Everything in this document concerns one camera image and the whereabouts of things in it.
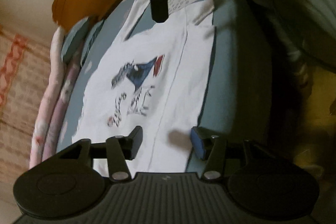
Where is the white printed long-sleeve shirt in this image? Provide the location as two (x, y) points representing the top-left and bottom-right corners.
(72, 0), (215, 174)

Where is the purple floral folded quilt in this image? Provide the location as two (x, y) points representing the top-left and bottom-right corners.
(42, 44), (83, 161)

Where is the teal floral bed sheet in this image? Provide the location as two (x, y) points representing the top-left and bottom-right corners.
(57, 0), (257, 171)

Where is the lower teal pillow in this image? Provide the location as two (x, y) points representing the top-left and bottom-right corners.
(80, 20), (104, 67)

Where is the teal pillow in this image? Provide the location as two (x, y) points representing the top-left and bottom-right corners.
(80, 20), (104, 67)
(60, 16), (90, 64)

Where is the upper teal pillow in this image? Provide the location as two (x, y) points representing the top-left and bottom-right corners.
(60, 16), (90, 64)

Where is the pink floral folded quilt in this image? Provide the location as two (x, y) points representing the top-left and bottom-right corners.
(29, 26), (65, 168)

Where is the patterned beige curtain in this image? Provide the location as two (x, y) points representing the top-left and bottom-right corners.
(1, 27), (50, 184)

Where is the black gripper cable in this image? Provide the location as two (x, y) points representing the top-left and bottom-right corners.
(243, 0), (336, 70)

